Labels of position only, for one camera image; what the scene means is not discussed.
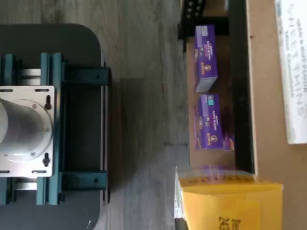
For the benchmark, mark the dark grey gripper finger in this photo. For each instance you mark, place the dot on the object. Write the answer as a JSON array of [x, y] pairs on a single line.
[[182, 224]]

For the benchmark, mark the small white yellow-label Simple Mills box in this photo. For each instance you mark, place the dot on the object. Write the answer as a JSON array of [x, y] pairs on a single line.
[[227, 206]]

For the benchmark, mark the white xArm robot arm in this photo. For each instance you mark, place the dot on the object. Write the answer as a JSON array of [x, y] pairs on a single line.
[[21, 131]]

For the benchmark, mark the purple Annie's box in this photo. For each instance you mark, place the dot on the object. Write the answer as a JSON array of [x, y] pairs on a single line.
[[208, 122], [206, 60]]

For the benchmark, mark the shiny metal shelf beam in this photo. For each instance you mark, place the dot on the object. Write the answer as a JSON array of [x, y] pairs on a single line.
[[241, 95]]

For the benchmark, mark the white Simple Mills sweet thins box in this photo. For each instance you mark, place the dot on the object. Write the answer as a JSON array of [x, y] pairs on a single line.
[[292, 72]]

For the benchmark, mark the silver robot mounting plate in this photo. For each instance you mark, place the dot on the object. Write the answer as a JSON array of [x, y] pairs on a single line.
[[45, 95]]

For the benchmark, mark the dark grey cart platform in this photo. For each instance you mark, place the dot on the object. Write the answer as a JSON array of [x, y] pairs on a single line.
[[72, 38]]

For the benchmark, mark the black perforated shelf post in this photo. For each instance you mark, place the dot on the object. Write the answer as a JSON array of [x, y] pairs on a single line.
[[185, 36], [194, 7]]

